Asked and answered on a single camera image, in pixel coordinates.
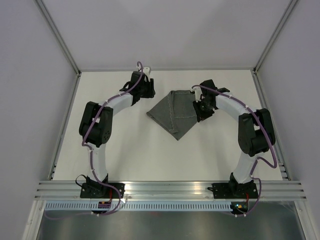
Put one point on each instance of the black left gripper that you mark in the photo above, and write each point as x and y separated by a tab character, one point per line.
150	84

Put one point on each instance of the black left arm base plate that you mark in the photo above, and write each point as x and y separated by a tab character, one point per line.
98	191

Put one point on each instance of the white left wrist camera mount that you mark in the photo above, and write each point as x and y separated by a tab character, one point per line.
147	70

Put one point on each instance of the aluminium frame post left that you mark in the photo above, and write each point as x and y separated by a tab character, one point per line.
57	35

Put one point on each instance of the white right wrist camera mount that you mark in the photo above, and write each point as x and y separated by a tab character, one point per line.
196	90

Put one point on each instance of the white slotted cable duct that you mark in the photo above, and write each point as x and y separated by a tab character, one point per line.
220	206

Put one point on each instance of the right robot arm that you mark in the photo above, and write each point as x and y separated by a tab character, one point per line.
256	135

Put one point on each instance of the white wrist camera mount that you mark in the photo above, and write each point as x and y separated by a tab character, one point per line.
196	90
147	70

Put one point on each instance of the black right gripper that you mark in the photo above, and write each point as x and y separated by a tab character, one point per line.
201	115

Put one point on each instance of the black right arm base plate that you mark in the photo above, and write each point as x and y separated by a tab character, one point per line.
239	191

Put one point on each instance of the aluminium frame post right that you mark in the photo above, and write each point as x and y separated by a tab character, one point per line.
275	34

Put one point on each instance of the aluminium mounting rail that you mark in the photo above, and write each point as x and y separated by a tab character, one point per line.
170	191

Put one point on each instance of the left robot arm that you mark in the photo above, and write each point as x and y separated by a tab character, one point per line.
96	125

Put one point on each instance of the aluminium frame post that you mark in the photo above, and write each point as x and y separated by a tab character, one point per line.
275	34
57	35

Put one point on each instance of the grey cloth napkin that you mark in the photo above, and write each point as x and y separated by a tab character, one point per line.
175	113

